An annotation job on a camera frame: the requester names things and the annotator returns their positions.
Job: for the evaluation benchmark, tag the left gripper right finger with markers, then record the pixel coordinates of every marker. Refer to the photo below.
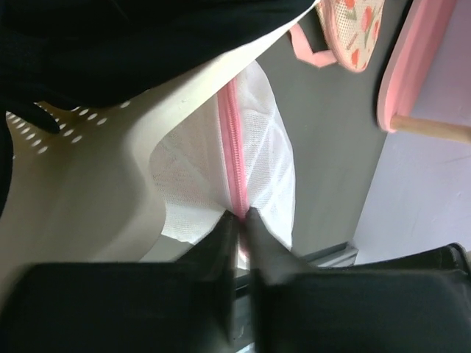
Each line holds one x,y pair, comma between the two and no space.
416,303

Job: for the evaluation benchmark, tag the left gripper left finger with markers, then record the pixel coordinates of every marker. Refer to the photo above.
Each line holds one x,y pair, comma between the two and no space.
180,306

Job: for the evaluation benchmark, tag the white pink-trimmed mesh laundry bag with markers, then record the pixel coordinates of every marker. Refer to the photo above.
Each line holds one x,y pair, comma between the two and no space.
231,154

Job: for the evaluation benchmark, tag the cream plastic laundry basket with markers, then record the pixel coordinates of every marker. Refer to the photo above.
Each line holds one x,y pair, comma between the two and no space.
87,193

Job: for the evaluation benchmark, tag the patterned flat laundry bag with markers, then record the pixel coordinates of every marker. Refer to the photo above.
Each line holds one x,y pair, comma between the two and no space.
350,29

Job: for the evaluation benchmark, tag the pink tiered side shelf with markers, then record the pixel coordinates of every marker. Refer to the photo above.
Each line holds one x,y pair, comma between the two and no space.
412,56

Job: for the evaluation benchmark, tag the black garment in basket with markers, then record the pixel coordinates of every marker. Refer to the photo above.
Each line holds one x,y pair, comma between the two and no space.
98,54

